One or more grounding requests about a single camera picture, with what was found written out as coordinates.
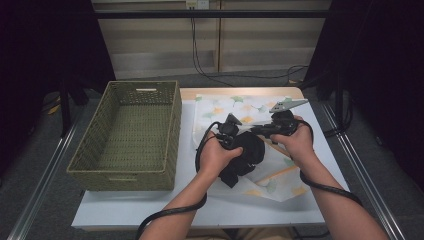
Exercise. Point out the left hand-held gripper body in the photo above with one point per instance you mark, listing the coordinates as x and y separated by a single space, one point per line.
228 131

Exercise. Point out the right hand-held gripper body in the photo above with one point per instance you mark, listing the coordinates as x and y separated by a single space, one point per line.
285 123

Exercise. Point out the black garment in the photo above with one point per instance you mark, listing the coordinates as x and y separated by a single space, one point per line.
250 153

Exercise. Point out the white leaf-print mesh laundry bag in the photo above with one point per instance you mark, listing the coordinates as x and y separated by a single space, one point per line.
276 176

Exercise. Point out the green woven basket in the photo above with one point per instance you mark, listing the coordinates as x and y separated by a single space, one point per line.
100 156

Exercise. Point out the person's right hand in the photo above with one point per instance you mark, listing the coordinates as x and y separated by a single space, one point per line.
300 143

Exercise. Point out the person's left hand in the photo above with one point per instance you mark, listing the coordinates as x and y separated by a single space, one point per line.
213 160

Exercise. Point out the black metal stand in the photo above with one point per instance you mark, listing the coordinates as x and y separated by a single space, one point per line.
338 100
65 110

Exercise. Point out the person's beige trousers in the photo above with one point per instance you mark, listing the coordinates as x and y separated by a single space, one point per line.
266 235

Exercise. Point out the black curtain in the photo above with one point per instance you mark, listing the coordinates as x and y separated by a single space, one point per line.
383 66
40 50

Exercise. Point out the black horizontal bar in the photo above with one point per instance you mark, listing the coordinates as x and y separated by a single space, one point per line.
210 14

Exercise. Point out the white table cover sheet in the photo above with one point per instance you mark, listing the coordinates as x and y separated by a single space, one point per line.
110 210

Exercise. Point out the aluminium rail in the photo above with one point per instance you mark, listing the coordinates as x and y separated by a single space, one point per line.
43 186
366 176

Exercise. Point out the white wall socket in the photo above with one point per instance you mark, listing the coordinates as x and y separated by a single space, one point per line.
197 4

